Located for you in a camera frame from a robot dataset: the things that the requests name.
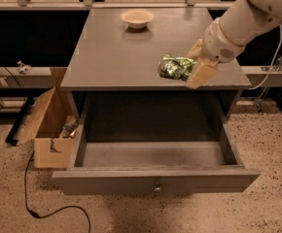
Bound metal drawer knob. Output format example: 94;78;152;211
154;183;161;192

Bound crushed green can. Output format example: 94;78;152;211
158;53;195;81

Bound white bowl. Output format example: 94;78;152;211
121;9;155;30

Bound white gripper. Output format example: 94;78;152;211
186;18;245;89

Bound cardboard box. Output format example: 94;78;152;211
18;67;81;170

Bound items inside cardboard box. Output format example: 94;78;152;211
59;116;78;139

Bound black floor cable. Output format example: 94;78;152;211
23;150;92;233

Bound open grey top drawer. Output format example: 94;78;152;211
53;92;260;195

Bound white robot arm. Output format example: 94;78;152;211
186;0;282;88

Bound grey cabinet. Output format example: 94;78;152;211
60;7;253;121

